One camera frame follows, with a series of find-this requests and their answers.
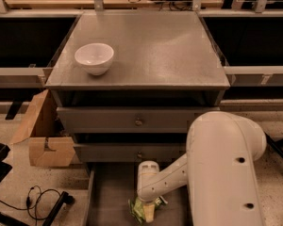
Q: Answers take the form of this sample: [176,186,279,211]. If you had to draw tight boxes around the grey middle drawer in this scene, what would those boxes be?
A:
[74,143,186,162]

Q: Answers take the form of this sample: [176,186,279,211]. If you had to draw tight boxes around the black base leg at right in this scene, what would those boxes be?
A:
[265,134,283,159]

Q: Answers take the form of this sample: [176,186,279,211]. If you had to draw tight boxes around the grey open bottom drawer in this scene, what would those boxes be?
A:
[83,163,193,226]

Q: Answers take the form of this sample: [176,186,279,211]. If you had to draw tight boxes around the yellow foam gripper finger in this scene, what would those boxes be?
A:
[142,202,155,223]

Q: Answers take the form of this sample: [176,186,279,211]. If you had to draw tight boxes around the grey top drawer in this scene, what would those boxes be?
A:
[57,107,218,134]

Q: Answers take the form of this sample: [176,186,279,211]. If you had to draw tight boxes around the grey drawer cabinet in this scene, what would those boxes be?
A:
[44,10,231,226]

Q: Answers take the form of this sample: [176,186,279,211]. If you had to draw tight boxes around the brown cardboard box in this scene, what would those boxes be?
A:
[10,89,75,167]

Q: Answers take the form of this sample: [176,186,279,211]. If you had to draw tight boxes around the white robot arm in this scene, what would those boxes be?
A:
[137,111,267,226]

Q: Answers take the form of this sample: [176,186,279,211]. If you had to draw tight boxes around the black cables on desk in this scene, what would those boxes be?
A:
[127,0,193,11]

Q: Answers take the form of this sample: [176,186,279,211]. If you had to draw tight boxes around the white ceramic bowl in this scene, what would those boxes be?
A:
[75,43,114,75]

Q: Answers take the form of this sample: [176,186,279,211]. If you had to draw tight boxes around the green jalapeno chip bag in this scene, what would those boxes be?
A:
[128,196,168,226]

